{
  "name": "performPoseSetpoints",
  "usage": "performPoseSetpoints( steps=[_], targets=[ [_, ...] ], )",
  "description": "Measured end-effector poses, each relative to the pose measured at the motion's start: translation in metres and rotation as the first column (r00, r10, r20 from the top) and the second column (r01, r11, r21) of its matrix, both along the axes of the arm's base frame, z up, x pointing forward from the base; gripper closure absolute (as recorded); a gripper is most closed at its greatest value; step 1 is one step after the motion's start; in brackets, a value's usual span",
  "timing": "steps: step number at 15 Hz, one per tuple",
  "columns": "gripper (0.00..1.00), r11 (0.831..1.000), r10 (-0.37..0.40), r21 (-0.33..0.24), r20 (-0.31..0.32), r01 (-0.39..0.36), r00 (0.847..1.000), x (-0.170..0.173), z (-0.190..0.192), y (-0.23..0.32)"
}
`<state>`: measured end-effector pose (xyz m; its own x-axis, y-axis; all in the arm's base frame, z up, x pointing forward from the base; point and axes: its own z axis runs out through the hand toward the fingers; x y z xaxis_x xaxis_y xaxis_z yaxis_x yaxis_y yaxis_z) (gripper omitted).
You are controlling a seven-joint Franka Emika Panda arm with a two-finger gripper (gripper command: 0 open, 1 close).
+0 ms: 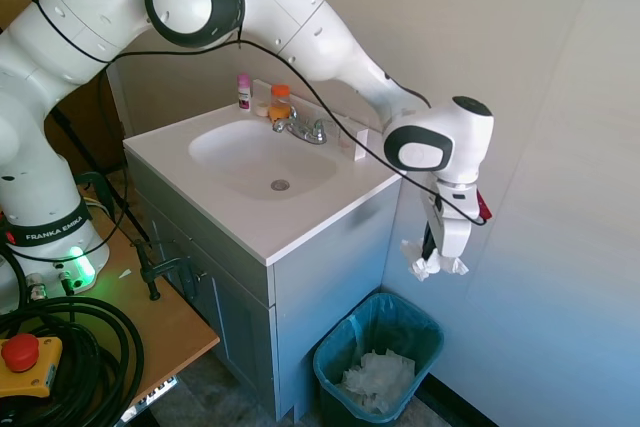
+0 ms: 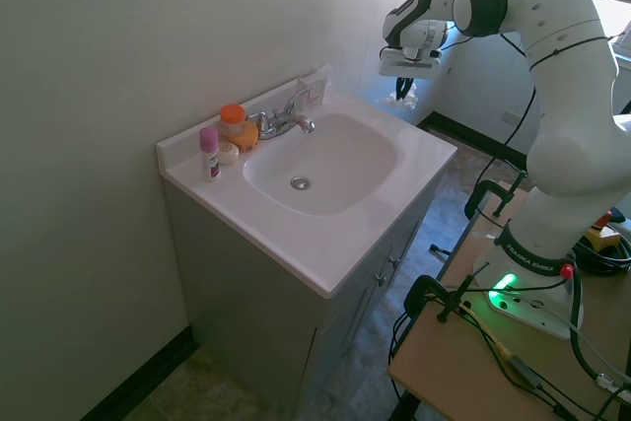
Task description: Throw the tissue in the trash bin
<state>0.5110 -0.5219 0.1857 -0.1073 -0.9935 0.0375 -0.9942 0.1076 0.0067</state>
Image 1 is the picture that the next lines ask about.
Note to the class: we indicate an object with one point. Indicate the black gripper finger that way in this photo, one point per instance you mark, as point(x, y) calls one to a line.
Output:
point(426, 242)
point(434, 247)

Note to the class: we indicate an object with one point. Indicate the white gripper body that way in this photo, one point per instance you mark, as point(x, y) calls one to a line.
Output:
point(455, 234)

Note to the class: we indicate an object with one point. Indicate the white tissue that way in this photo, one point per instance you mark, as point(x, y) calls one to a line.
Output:
point(422, 269)

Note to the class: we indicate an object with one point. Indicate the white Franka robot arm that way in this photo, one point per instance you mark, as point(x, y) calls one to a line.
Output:
point(300, 7)

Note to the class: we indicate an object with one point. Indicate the clear blue bin liner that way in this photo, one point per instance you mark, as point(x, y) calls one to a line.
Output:
point(400, 317)

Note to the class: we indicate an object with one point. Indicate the dark teal trash bin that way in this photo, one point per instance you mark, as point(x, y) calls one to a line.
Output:
point(330, 397)

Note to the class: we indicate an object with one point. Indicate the grey vanity cabinet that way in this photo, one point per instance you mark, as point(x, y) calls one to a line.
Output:
point(320, 307)

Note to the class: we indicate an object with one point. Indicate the white sink countertop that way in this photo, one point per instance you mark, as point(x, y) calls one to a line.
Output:
point(300, 217)

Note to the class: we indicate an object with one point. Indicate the pile of discarded white tissues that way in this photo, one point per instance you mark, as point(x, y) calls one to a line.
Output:
point(380, 377)

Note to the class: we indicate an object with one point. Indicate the chrome drain stopper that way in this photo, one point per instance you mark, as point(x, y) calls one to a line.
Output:
point(280, 185)

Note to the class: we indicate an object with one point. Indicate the chrome faucet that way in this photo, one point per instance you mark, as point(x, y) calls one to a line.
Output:
point(295, 126)

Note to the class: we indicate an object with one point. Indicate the orange bottle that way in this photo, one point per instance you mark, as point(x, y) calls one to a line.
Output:
point(279, 104)

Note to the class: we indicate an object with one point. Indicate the small cream round jar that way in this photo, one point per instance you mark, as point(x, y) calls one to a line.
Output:
point(261, 109)

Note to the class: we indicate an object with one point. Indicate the white bottle with pink cap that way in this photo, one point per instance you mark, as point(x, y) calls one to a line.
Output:
point(244, 94)

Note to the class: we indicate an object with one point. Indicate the wooden table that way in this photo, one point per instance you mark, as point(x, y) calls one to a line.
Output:
point(165, 327)

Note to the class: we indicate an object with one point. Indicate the black screw clamp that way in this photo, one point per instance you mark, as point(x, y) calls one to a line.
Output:
point(150, 274)

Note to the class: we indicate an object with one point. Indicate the black tripod stand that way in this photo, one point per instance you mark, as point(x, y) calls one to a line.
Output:
point(75, 139)

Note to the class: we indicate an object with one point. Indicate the yellow emergency stop box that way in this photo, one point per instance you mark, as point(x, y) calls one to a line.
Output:
point(25, 362)

